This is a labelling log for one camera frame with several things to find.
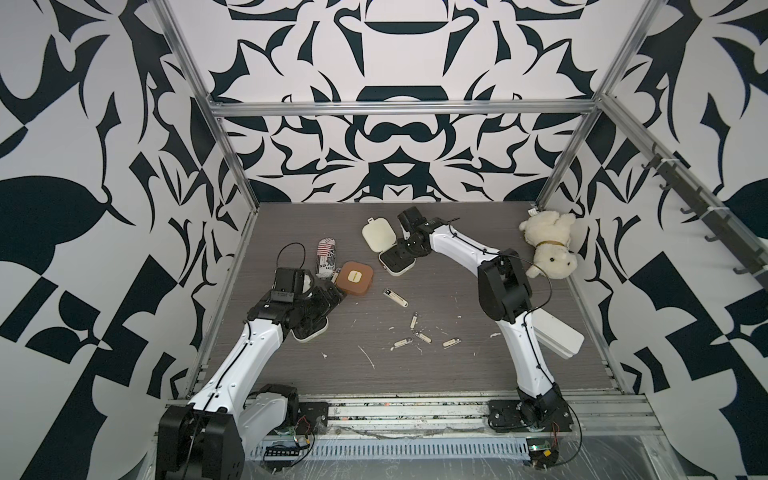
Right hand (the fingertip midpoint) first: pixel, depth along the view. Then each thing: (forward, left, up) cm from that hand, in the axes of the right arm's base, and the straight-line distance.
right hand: (405, 245), depth 103 cm
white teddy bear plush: (+1, -47, +4) cm, 48 cm away
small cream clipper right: (-32, -12, -4) cm, 34 cm away
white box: (-31, -40, -1) cm, 51 cm away
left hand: (-23, +21, +7) cm, 32 cm away
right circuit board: (-57, -30, -5) cm, 65 cm away
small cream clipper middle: (-30, -4, -4) cm, 31 cm away
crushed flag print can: (-5, +26, 0) cm, 27 cm away
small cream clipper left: (-32, +3, -5) cm, 32 cm away
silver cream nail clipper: (-18, +4, -3) cm, 19 cm away
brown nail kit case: (-12, +16, -1) cm, 20 cm away
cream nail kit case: (+4, +8, 0) cm, 9 cm away
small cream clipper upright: (-25, -2, -4) cm, 26 cm away
